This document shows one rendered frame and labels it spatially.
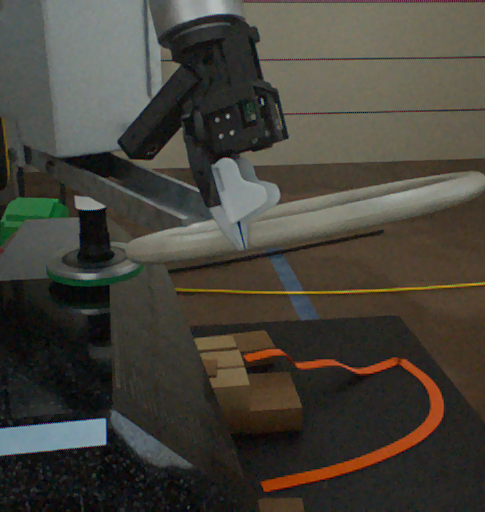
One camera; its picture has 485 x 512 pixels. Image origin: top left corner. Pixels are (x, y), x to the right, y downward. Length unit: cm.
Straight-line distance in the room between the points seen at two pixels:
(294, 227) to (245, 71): 16
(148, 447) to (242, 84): 63
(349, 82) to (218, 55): 583
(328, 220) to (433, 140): 622
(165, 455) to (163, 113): 59
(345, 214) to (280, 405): 166
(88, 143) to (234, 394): 116
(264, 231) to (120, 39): 76
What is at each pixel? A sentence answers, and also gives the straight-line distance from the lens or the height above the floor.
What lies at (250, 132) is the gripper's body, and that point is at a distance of 60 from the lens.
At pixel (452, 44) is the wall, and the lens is 681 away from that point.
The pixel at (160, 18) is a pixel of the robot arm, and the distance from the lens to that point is 65.
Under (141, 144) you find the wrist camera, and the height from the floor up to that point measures 124.
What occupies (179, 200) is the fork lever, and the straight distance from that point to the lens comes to 124.
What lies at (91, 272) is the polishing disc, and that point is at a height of 85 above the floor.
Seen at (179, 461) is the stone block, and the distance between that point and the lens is 108.
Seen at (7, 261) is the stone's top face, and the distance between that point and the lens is 167.
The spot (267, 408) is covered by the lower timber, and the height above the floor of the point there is 11.
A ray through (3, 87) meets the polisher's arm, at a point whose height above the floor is 122.
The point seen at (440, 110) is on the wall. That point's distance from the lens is 683.
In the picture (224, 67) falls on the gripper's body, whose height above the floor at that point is 132.
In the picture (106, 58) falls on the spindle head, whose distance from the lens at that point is 133.
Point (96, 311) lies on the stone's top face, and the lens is 134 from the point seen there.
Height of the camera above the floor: 136
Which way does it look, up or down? 20 degrees down
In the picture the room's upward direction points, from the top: straight up
